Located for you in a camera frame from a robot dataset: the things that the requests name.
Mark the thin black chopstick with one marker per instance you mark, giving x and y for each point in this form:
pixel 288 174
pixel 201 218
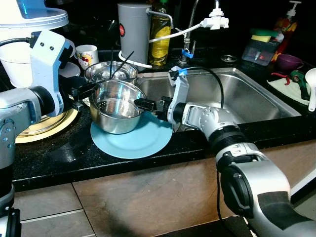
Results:
pixel 124 61
pixel 111 64

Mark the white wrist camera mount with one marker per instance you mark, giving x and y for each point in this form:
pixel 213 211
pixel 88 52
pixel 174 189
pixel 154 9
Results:
pixel 47 59
pixel 180 94

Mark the light blue plate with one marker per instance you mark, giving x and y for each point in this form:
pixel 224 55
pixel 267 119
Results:
pixel 133 145

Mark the red pump bottle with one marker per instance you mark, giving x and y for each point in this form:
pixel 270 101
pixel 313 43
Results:
pixel 286 27

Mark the white tiered storage rack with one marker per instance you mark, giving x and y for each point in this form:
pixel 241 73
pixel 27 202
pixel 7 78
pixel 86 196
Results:
pixel 29 19

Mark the blue faucet tape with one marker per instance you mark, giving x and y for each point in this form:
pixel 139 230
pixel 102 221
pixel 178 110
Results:
pixel 187 53

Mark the grey water filter canister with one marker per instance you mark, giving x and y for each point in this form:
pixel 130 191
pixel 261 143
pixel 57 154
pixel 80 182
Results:
pixel 133 34

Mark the white plastic ladle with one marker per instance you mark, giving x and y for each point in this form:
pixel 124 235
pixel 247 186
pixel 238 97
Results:
pixel 311 79

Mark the yellow dish soap bottle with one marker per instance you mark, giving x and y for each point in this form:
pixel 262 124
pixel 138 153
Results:
pixel 160 47

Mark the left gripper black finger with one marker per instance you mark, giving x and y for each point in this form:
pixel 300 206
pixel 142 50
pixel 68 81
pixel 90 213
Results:
pixel 90 89
pixel 85 104

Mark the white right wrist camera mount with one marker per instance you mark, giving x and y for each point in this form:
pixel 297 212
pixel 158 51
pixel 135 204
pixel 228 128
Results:
pixel 180 94

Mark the stainless steel sink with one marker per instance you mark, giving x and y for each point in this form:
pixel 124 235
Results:
pixel 247 98

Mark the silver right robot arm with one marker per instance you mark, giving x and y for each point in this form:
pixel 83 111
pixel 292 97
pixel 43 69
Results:
pixel 256 182

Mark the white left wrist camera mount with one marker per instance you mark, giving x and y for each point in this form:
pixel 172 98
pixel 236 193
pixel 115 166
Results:
pixel 47 59

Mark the pale yellow plate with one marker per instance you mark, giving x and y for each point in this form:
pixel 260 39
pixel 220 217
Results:
pixel 49 132

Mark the white printed mug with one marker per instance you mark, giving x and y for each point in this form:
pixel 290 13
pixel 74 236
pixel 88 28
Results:
pixel 86 57

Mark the steel gooseneck faucet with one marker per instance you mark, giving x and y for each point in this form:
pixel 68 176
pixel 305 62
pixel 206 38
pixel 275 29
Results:
pixel 185 59

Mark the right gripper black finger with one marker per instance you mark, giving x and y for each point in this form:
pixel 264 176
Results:
pixel 145 102
pixel 150 112

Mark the pale green cloth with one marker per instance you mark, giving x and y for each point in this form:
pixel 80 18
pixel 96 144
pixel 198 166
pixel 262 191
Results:
pixel 285 90

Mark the yellow green sponge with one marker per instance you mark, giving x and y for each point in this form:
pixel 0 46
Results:
pixel 261 37

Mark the shallow steel bowl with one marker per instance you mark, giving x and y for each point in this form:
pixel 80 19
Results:
pixel 106 73

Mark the clear plastic container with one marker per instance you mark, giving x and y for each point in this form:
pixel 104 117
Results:
pixel 259 54

